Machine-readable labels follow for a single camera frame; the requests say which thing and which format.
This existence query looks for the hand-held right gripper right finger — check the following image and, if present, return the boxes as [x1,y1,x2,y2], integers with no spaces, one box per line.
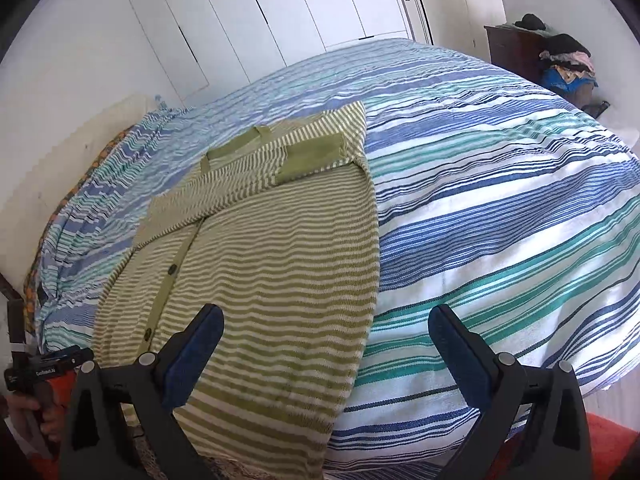
[428,304,593,480]

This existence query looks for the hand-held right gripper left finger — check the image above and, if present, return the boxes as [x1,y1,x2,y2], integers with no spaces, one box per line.
[59,304,226,480]

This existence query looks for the green striped knit cardigan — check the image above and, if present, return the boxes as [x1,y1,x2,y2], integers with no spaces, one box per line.
[92,101,381,480]

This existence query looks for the pile of mixed clothes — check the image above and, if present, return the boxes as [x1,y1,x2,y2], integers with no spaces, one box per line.
[539,34,599,99]

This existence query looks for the person's left hand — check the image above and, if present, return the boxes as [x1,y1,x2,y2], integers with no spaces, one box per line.
[9,394,67,444]

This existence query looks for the red cloth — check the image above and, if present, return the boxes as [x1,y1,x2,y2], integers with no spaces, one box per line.
[25,379,76,480]

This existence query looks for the blue striped bed blanket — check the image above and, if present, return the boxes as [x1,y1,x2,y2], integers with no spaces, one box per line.
[22,37,640,461]

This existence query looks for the orange patterned sheet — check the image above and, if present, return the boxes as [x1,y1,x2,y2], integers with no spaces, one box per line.
[22,127,132,343]

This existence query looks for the cream headboard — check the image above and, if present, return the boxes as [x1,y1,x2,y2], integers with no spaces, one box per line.
[0,92,162,286]

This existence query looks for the dark wooden dresser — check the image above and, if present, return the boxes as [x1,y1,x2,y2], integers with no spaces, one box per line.
[484,24,551,92]

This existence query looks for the white built-in wardrobe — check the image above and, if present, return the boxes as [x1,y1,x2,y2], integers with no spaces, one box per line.
[125,0,416,106]

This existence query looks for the white door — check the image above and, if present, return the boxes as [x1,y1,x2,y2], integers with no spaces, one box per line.
[400,0,467,47]

